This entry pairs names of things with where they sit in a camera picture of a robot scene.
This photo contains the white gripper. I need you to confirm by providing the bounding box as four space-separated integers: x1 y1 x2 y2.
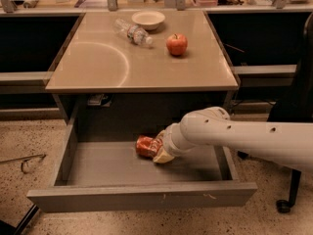
153 123 182 164

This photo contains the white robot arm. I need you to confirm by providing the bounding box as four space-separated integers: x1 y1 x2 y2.
154 107 313 173

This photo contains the grey open top drawer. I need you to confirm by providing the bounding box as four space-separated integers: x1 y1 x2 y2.
26 99 258 213

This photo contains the grey cabinet with beige top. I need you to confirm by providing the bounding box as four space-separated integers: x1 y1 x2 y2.
44 9 241 124

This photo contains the red apple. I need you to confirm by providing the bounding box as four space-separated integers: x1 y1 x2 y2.
166 33 188 56

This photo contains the clear plastic water bottle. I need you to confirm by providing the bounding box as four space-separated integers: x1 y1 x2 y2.
113 18 153 47

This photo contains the white bowl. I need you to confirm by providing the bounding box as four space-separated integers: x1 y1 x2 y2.
132 11 165 30

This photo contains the black office chair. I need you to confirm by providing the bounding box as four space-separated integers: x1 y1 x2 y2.
237 12 313 213

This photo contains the metal hook on floor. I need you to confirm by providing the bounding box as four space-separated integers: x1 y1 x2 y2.
0 154 46 174

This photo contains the black stand leg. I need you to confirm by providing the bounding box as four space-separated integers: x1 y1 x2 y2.
0 204 40 235

